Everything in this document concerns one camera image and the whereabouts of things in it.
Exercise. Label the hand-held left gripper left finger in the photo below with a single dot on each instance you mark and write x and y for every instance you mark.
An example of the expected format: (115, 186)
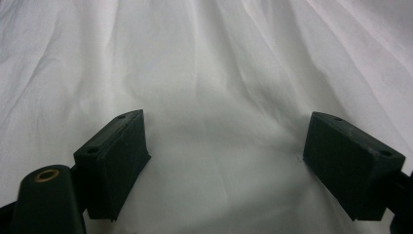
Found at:
(113, 162)

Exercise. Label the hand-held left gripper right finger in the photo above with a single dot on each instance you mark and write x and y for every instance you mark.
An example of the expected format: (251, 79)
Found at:
(350, 165)

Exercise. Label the white garment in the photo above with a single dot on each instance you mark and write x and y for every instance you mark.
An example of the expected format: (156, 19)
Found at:
(207, 81)

